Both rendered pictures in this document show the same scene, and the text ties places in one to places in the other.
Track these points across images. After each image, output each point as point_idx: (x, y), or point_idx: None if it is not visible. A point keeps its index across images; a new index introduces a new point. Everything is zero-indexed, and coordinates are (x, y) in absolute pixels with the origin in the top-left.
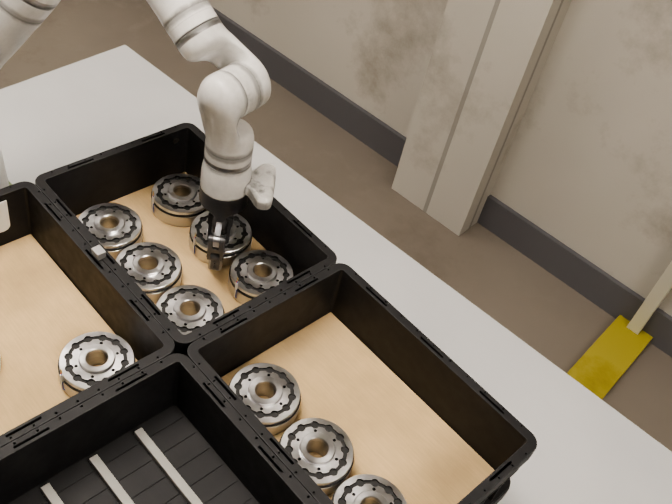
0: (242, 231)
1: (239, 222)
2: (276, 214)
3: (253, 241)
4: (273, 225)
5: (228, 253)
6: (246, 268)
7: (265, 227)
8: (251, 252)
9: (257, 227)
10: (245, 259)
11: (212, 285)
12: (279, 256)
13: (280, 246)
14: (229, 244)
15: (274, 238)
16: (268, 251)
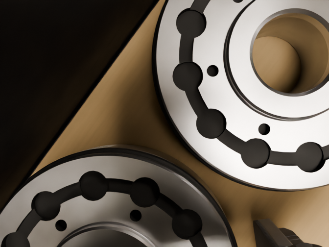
0: (82, 198)
1: (30, 223)
2: (8, 21)
3: (69, 144)
4: (48, 54)
5: (222, 219)
6: (293, 124)
7: (39, 104)
8: (192, 128)
9: (28, 143)
10: (235, 142)
11: (326, 225)
12: (172, 7)
13: (114, 17)
14: (173, 230)
15: (84, 50)
16: (160, 60)
